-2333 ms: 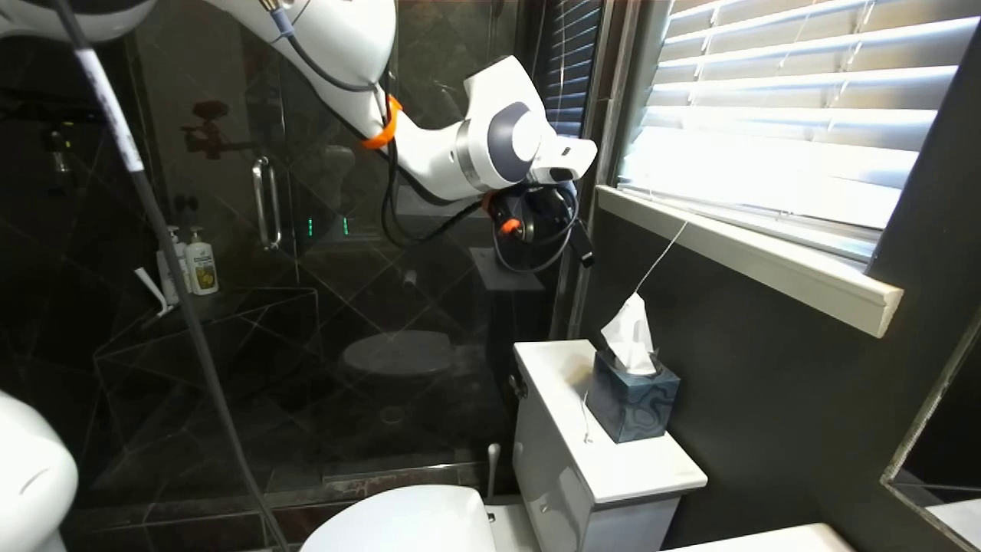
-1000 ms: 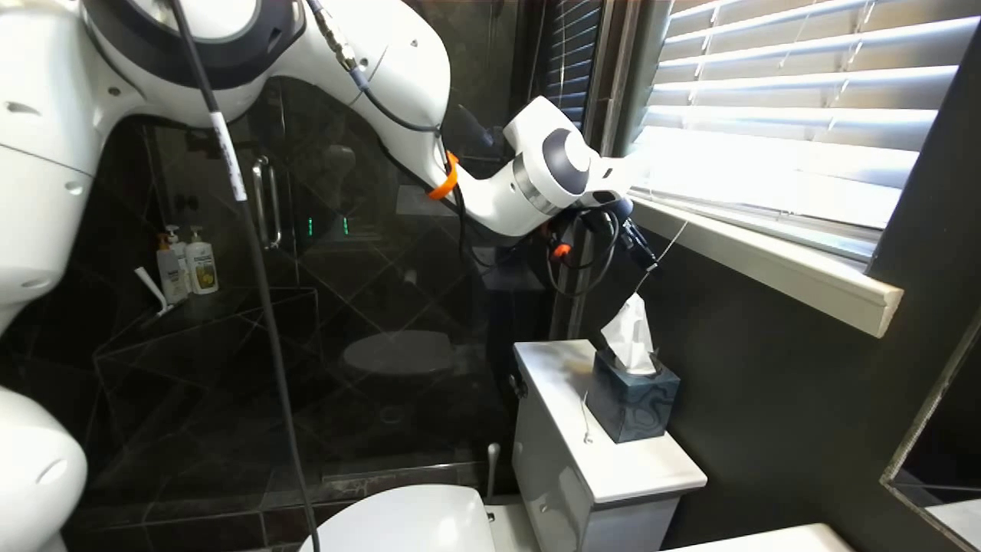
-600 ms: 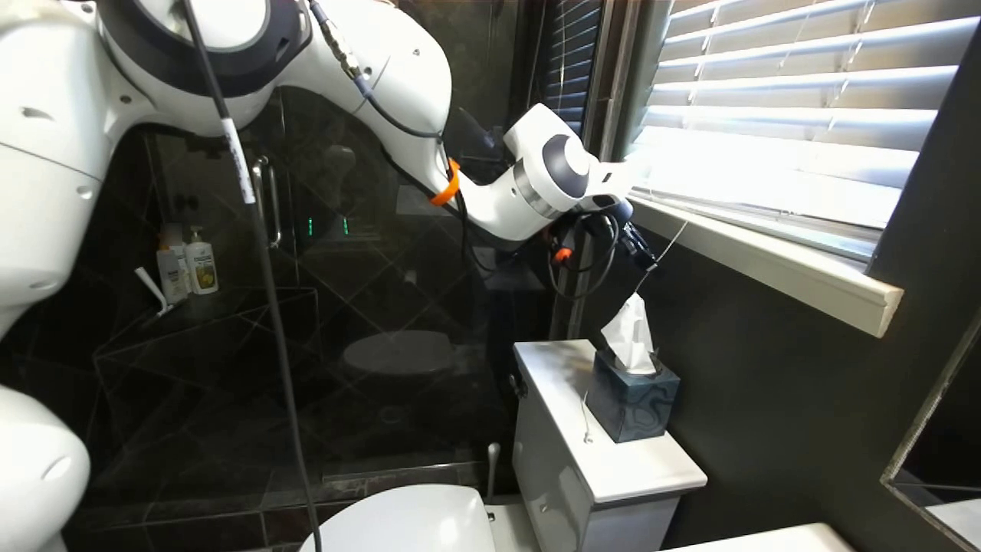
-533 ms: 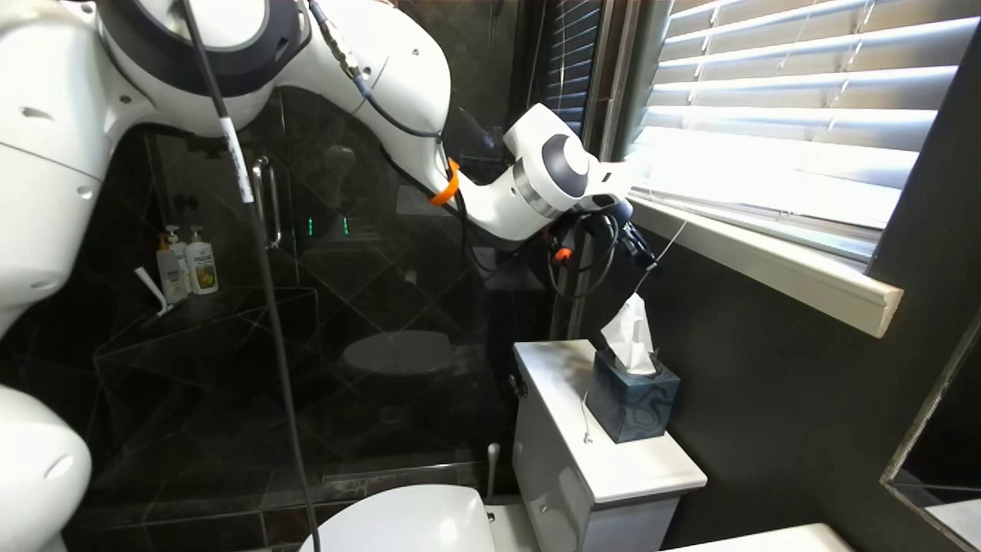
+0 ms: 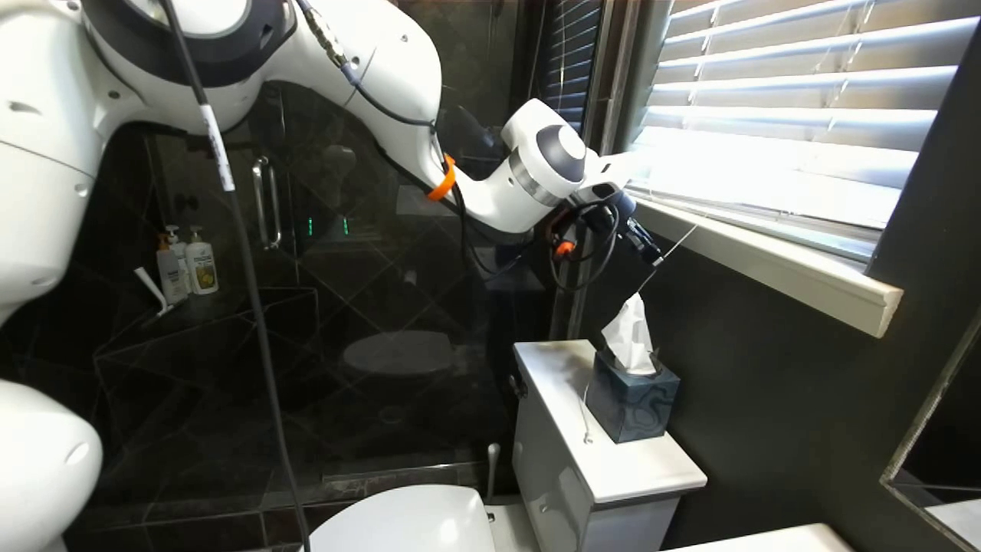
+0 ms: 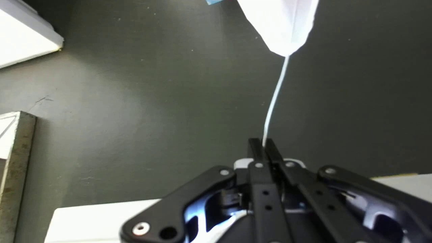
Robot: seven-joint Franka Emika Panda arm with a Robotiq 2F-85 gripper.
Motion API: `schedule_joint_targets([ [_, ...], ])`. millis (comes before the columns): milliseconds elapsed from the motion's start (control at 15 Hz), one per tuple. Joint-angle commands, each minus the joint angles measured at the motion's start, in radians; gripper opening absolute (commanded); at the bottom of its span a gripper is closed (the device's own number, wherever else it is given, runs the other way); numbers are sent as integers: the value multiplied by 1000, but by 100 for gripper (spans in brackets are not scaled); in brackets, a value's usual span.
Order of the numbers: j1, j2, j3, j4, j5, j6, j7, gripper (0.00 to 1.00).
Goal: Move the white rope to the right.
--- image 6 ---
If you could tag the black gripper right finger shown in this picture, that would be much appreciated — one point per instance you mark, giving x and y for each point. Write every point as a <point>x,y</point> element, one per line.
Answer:
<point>315,198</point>

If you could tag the white window sill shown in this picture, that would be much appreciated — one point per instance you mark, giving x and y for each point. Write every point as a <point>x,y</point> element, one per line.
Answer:
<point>89,221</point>

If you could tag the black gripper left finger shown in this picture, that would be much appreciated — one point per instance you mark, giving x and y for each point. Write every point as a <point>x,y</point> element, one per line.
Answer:
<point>263,203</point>

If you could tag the framed wall mirror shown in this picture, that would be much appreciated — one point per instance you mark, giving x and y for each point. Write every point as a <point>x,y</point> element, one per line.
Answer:
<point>20,180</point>

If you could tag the white tissue sheet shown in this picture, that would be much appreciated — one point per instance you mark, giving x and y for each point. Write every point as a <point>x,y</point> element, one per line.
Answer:
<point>281,22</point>

